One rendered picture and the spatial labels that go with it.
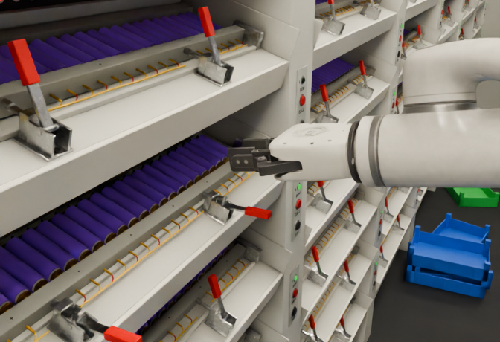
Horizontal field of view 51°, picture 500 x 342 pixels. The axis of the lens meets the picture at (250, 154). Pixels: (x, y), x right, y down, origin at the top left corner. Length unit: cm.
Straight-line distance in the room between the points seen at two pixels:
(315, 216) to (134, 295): 61
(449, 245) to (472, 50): 190
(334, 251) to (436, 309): 88
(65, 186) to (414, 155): 35
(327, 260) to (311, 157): 75
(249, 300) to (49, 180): 51
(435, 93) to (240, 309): 47
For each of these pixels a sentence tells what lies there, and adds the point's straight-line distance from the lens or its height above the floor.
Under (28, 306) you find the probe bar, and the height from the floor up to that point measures 97.
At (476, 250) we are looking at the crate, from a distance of 241.
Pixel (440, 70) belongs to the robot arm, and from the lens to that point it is 57.
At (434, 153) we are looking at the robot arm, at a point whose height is 108.
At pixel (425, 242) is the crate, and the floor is 9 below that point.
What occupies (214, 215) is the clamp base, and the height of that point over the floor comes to 94.
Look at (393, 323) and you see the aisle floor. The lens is 207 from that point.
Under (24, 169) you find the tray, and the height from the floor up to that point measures 113.
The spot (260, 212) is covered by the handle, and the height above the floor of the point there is 96.
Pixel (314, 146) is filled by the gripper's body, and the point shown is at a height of 107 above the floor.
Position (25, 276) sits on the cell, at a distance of 57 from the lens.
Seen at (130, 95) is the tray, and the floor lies 114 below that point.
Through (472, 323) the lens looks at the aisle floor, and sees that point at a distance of 216.
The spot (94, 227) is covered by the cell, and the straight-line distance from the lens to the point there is 63.
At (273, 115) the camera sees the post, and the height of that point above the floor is 103.
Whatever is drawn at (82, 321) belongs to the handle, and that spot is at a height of 96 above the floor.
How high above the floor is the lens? 128
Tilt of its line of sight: 22 degrees down
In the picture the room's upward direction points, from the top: straight up
